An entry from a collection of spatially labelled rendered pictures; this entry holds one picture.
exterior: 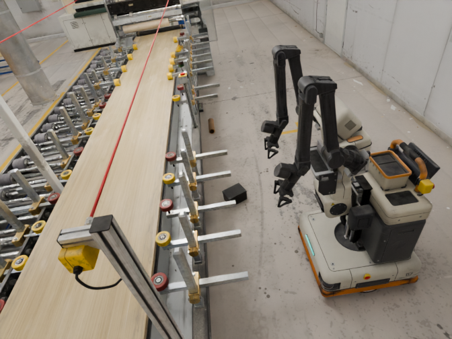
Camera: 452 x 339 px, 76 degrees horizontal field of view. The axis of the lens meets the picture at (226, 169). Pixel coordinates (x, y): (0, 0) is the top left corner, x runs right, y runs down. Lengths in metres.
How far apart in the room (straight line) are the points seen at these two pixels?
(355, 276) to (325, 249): 0.25
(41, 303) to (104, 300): 0.31
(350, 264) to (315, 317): 0.44
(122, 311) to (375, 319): 1.62
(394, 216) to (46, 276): 1.85
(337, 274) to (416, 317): 0.58
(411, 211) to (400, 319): 0.83
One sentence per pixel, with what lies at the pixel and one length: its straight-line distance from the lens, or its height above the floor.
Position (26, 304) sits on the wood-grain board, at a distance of 1.77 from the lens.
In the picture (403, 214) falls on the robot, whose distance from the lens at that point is 1.87.
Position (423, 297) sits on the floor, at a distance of 2.54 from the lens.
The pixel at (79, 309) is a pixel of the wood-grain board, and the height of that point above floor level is 0.90.
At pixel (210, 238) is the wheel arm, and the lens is 1.61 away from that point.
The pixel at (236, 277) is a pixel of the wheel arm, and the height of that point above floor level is 0.83.
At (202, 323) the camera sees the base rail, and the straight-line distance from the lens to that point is 1.56.
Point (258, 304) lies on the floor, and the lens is 2.33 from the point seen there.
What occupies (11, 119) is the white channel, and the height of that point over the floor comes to 1.44.
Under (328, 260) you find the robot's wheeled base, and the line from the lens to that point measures 2.19.
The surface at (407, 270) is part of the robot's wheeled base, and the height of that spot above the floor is 0.24.
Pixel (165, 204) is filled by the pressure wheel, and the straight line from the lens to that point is 1.78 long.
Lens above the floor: 2.10
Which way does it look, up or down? 39 degrees down
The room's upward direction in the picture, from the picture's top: 11 degrees counter-clockwise
